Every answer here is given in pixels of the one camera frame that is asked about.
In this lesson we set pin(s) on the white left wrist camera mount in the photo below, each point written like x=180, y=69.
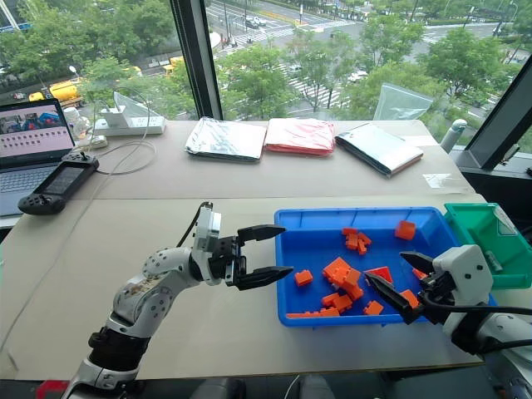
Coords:
x=208, y=228

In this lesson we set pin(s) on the small clear plastic wrapper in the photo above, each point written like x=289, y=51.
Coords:
x=442, y=182

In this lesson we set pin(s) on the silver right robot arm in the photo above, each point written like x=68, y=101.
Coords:
x=490, y=332

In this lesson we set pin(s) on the small white figure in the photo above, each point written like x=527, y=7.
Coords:
x=75, y=120

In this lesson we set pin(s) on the red object under table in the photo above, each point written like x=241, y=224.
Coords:
x=52, y=390

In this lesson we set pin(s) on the large orange building block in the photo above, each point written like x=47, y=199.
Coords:
x=337, y=269

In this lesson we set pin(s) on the green plastic bin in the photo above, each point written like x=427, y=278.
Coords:
x=507, y=245

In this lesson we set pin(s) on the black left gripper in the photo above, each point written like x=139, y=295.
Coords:
x=228, y=253

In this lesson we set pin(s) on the silver bag stack with brown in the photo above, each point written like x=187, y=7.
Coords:
x=378, y=149

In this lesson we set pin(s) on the white power strip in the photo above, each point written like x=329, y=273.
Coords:
x=137, y=124

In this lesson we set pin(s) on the grey laptop computer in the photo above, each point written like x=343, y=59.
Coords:
x=25, y=141

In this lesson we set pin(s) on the blue plastic tray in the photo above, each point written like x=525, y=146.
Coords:
x=316, y=257

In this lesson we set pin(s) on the black window frame pillar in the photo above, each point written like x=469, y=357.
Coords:
x=199, y=58

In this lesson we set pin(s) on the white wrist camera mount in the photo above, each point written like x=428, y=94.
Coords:
x=465, y=270
x=208, y=228

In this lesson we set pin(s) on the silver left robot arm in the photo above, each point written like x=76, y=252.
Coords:
x=137, y=299

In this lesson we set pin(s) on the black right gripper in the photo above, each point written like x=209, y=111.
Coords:
x=438, y=297

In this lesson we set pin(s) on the large clear plastic bag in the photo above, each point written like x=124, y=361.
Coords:
x=401, y=104

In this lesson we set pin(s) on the white plug charger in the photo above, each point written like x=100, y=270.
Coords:
x=114, y=116

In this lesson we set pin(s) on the black slanted window frame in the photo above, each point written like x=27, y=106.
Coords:
x=498, y=124

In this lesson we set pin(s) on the red plastic piece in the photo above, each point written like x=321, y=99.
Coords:
x=380, y=274

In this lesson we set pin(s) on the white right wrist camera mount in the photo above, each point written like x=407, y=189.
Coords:
x=465, y=270

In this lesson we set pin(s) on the small white adapter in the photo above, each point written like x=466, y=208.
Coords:
x=99, y=142

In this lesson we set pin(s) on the red bag stack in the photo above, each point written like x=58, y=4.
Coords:
x=299, y=136

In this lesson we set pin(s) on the long flat orange block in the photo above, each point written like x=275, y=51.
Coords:
x=311, y=314

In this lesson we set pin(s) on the black handheld controller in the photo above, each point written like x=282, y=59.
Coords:
x=58, y=183

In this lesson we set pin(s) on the silver foil bag stack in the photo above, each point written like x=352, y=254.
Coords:
x=226, y=139

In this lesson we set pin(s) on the grey water bottle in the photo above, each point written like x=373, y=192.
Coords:
x=454, y=135

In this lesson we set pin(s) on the orange cube block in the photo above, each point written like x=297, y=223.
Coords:
x=405, y=230

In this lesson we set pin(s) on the small orange building block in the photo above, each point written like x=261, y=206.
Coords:
x=418, y=273
x=373, y=308
x=331, y=298
x=365, y=239
x=353, y=242
x=343, y=305
x=350, y=231
x=303, y=277
x=410, y=298

